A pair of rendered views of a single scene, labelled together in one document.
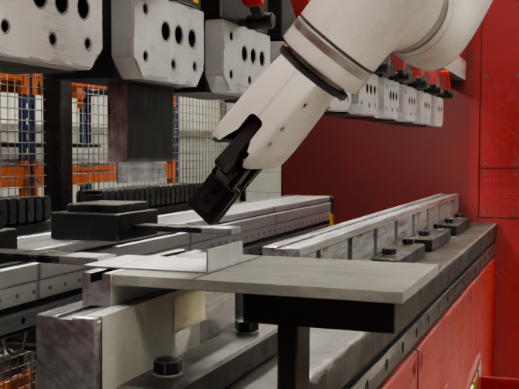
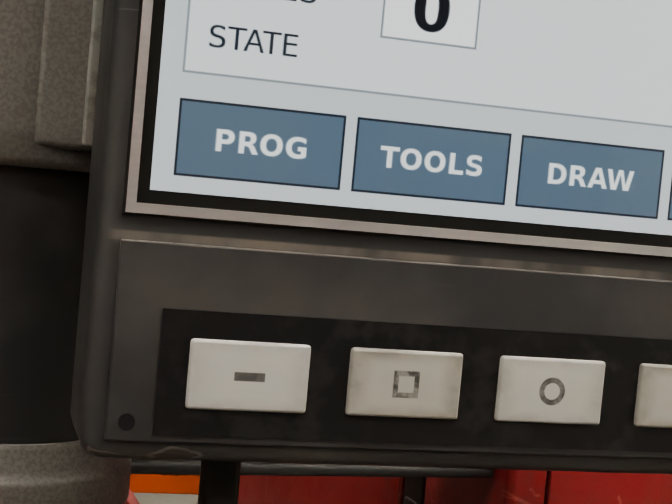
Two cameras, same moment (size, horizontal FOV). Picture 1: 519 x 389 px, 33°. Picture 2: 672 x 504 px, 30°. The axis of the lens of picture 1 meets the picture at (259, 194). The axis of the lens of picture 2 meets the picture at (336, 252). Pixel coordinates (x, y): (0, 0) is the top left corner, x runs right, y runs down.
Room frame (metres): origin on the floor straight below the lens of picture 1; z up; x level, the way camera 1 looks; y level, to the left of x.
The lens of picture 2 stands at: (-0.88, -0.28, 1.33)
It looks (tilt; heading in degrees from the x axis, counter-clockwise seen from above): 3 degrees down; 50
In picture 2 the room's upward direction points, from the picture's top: 5 degrees clockwise
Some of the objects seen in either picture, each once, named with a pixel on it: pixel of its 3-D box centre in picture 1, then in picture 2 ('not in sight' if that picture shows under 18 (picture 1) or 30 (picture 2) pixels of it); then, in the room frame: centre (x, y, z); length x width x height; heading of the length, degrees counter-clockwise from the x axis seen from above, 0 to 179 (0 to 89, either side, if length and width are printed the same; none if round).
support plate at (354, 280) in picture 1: (283, 274); not in sight; (0.81, -0.02, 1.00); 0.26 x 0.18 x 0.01; 69
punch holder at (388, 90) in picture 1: (371, 78); not in sight; (1.78, -0.23, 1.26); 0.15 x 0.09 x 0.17; 159
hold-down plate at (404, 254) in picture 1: (399, 257); not in sight; (1.79, -0.29, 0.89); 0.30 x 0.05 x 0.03; 159
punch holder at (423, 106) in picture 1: (408, 90); not in sight; (2.15, -0.37, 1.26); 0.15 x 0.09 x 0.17; 159
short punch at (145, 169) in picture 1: (142, 133); not in sight; (0.87, 0.12, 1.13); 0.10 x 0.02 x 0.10; 159
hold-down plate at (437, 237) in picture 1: (431, 238); not in sight; (2.16, -0.43, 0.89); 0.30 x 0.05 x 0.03; 159
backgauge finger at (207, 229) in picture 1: (151, 221); not in sight; (1.24, 0.15, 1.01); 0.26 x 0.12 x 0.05; 69
